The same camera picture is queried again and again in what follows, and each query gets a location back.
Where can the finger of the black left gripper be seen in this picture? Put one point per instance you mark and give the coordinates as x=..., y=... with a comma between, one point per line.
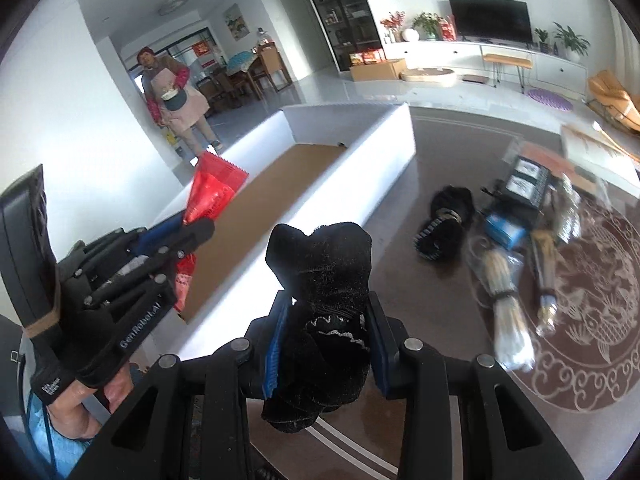
x=186, y=241

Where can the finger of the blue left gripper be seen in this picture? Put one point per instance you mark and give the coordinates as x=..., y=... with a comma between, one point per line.
x=149, y=240

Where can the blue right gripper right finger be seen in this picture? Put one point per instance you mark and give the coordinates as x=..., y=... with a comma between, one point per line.
x=381, y=344

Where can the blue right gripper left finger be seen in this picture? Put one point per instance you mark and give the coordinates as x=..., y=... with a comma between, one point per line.
x=272, y=337

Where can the black sock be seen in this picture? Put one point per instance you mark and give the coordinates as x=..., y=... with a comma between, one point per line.
x=451, y=213
x=324, y=353

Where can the red snack packet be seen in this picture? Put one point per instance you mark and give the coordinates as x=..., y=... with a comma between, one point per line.
x=215, y=183

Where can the blue white cream box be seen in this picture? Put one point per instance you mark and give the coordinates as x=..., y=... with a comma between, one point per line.
x=504, y=232

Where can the black box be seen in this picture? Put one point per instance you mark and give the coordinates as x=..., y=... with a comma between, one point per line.
x=520, y=196

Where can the rolled black sock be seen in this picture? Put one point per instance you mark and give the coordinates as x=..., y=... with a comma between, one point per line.
x=451, y=213

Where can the person in pink apron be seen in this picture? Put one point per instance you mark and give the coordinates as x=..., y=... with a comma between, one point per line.
x=174, y=103

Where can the bamboo sticks bundle in bag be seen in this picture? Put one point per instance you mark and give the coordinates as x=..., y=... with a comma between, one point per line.
x=497, y=272

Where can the wooden dining table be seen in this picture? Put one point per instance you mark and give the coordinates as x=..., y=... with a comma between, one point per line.
x=263, y=62

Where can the brown sticks bundle in bag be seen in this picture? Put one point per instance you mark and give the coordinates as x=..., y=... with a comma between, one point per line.
x=544, y=254

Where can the cardboard box on floor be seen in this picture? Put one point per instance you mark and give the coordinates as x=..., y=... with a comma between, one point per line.
x=387, y=70

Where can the black glass display cabinet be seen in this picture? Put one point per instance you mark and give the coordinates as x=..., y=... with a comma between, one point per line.
x=349, y=27

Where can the round wooden tray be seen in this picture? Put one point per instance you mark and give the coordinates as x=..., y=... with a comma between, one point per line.
x=435, y=77

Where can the white flat box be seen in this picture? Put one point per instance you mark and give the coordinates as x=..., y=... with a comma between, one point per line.
x=590, y=153

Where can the red flower bouquet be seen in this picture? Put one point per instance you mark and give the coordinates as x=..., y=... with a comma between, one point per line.
x=393, y=25

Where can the white vase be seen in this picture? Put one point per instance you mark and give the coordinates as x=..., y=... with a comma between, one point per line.
x=410, y=35

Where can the purple round mat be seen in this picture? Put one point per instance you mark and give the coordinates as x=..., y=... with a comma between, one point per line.
x=550, y=99

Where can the green potted plant left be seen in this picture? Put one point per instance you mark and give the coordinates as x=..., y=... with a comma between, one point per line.
x=429, y=23

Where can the green potted plant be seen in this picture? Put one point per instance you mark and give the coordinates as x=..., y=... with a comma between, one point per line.
x=429, y=23
x=575, y=45

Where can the wooden bench with metal legs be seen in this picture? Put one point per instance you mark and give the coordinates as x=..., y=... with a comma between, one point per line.
x=498, y=61

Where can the white tv cabinet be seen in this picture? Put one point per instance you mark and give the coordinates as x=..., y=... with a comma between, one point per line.
x=466, y=58

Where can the orange lounge chair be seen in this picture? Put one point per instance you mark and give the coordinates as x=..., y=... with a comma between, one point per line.
x=615, y=99

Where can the black television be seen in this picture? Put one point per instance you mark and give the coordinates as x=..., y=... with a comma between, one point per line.
x=493, y=19

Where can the small potted plant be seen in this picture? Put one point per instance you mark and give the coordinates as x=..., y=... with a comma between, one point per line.
x=542, y=36

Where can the green potted plant right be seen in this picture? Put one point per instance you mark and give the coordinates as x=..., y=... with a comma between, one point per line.
x=575, y=45

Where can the wall painting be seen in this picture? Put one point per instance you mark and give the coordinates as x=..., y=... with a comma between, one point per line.
x=235, y=22

